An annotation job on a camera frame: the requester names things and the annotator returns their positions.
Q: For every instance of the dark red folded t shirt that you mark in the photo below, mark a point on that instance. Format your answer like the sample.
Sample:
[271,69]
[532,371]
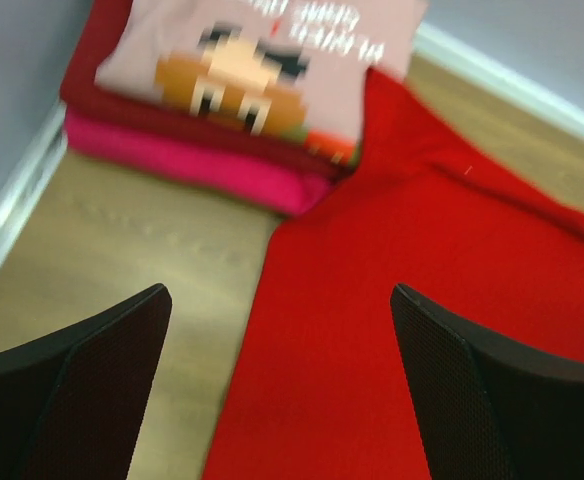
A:
[104,26]

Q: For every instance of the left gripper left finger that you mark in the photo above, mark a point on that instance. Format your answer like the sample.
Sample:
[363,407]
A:
[72,402]

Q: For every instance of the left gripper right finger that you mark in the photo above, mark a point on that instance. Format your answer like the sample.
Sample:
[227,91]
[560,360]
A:
[487,406]

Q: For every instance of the magenta folded t shirt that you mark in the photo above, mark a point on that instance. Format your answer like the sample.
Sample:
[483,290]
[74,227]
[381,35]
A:
[278,188]

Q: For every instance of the pink folded printed t shirt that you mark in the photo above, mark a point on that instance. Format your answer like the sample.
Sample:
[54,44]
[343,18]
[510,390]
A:
[290,70]

